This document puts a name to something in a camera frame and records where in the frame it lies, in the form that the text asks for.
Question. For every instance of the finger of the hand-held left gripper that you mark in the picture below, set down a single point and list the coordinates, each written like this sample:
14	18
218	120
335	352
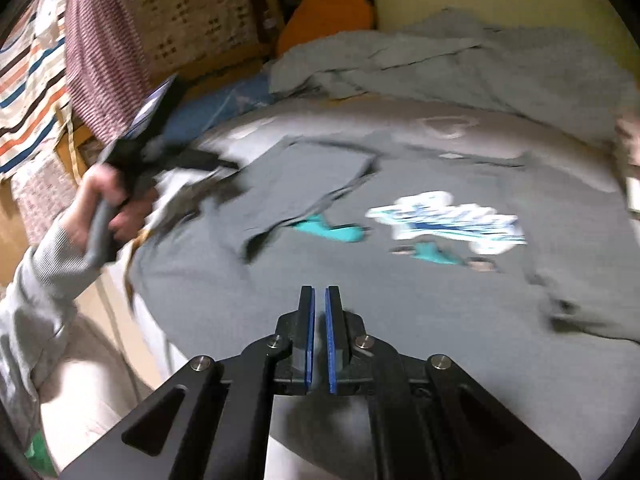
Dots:
200	159
200	187

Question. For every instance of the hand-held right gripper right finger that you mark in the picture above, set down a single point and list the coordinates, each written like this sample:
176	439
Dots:
331	340

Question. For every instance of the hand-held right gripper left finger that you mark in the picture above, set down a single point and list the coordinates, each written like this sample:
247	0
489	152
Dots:
309	340

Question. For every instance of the grey monster print T-shirt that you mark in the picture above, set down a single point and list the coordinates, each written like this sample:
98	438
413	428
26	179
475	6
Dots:
250	300

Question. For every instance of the white folded clothes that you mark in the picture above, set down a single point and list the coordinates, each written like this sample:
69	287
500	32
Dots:
634	197

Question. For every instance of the person's left hand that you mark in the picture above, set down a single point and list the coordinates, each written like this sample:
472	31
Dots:
80	215

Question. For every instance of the blue pillow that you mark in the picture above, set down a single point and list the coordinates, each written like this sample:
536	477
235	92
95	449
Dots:
215	105

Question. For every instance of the red checked curtain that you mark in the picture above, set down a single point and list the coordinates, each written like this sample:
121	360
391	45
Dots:
100	60

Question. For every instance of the pink patterned cloth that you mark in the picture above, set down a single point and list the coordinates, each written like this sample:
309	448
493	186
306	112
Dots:
45	195

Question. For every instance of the striped cloth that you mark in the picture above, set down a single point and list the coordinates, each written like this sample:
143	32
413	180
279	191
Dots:
30	85

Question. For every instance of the tile patterned cloth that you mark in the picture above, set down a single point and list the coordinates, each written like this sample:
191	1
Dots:
200	20

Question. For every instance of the grey printed bed sheet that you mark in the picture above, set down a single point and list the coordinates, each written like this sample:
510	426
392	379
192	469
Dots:
350	120

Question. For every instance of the orange carrot plush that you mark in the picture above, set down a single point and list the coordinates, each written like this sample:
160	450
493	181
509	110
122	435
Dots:
325	15

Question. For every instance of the grey crumpled blanket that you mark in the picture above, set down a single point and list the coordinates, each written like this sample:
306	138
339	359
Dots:
475	70

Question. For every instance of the green object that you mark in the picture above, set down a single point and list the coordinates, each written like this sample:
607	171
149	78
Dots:
40	455

